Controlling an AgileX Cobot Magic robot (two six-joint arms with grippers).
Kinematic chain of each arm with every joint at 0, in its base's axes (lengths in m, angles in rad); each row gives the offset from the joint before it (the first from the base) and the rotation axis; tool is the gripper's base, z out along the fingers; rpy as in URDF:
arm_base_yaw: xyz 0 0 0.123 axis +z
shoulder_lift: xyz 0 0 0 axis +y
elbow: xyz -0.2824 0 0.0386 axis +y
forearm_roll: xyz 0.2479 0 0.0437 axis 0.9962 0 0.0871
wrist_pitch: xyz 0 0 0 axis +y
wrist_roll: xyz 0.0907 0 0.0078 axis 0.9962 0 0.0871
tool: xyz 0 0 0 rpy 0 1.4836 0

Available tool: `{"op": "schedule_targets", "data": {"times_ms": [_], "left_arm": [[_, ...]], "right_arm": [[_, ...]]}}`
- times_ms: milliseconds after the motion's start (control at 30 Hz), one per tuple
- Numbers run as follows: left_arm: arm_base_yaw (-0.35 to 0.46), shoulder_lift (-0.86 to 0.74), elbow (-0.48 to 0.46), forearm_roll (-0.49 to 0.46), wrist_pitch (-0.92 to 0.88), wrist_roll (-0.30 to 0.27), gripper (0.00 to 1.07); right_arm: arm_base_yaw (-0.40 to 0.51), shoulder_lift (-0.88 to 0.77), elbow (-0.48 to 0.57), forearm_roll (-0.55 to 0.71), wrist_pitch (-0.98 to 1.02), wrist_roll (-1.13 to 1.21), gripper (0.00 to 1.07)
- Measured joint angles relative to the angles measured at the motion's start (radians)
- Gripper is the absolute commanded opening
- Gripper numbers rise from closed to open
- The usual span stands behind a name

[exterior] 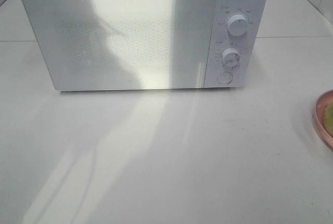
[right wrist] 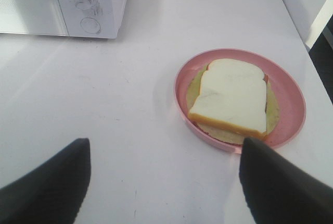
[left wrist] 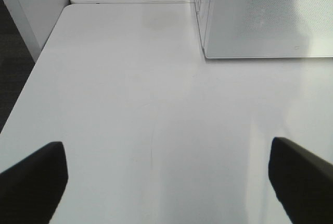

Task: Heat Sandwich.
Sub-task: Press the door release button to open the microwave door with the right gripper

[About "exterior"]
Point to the round white door button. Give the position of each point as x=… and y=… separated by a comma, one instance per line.
x=225, y=78

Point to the sandwich with lettuce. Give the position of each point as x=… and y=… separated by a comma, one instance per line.
x=328, y=118

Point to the white microwave door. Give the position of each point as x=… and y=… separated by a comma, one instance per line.
x=123, y=44

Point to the pink plate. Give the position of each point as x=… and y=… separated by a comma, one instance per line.
x=318, y=116

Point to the white microwave oven body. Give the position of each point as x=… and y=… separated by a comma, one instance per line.
x=235, y=0

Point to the upper white power knob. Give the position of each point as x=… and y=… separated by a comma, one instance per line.
x=237, y=24

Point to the lower white timer knob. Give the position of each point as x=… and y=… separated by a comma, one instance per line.
x=230, y=57

